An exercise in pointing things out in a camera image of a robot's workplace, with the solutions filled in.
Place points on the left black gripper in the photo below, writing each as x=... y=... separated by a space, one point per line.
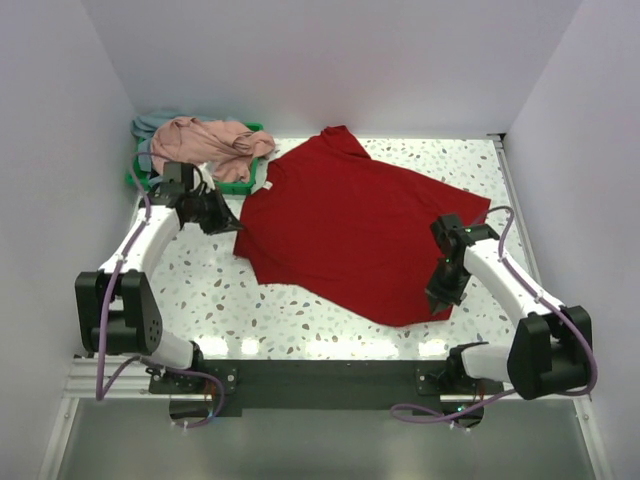
x=222 y=209

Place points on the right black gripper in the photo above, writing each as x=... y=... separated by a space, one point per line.
x=433 y=286

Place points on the red t shirt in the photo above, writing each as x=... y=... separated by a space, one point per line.
x=351 y=229

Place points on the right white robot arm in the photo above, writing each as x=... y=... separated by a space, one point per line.
x=552 y=348

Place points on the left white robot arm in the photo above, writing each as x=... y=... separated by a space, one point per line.
x=118 y=314

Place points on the pink t shirt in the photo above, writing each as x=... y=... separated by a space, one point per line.
x=228 y=147

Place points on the green plastic bin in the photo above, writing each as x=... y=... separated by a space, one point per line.
x=149 y=179

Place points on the light blue t shirt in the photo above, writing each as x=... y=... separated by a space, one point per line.
x=143 y=128

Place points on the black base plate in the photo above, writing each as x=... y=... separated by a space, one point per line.
x=227 y=388

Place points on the aluminium frame rail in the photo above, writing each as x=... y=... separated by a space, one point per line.
x=132 y=383

